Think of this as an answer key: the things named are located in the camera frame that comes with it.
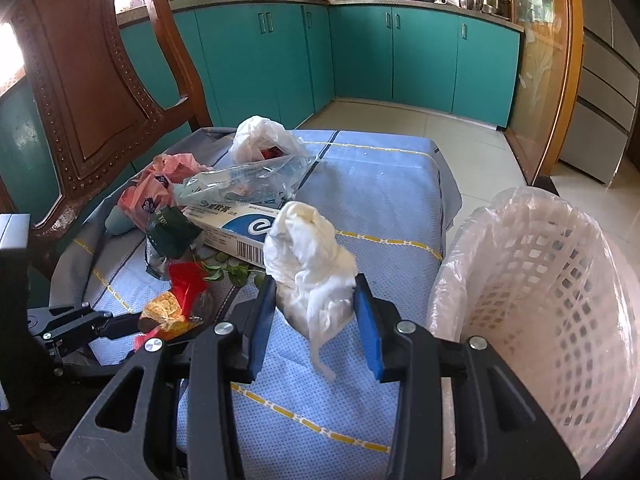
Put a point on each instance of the white plastic bag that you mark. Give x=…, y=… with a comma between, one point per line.
x=255, y=135

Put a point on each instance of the blue patterned tablecloth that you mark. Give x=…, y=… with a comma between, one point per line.
x=380, y=200

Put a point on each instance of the clear plastic bag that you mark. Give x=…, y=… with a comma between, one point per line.
x=240, y=180

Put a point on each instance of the grey-green rounded object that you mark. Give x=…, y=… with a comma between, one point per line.
x=117, y=222

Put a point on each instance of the translucent white bin liner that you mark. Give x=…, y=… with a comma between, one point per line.
x=450, y=280

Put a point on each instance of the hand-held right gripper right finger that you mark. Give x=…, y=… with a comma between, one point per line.
x=369, y=330

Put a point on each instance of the pink plastic bag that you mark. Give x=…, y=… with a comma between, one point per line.
x=150, y=195

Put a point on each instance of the green leaf scraps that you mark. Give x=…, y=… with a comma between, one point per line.
x=235, y=272

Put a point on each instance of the wooden frosted glass door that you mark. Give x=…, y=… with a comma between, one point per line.
x=542, y=60

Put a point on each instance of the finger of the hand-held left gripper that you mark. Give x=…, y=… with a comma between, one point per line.
x=75, y=322
x=82, y=367

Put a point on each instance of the white and blue medicine box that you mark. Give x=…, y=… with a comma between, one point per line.
x=225, y=232

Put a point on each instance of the white tissue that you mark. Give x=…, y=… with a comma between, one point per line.
x=310, y=260

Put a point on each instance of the brown carved wooden chair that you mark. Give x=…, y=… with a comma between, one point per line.
x=85, y=85

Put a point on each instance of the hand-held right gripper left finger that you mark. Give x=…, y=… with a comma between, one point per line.
x=264, y=320

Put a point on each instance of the white drawer cabinet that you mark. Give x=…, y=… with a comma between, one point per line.
x=605, y=100

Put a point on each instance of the white plastic mesh trash basket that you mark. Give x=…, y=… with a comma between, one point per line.
x=540, y=285

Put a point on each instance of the dark green packet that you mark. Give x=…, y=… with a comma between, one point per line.
x=170, y=232

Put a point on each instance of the teal kitchen cabinets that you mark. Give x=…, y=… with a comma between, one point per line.
x=425, y=55

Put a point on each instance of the red and yellow snack wrapper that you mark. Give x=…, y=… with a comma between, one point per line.
x=185, y=280

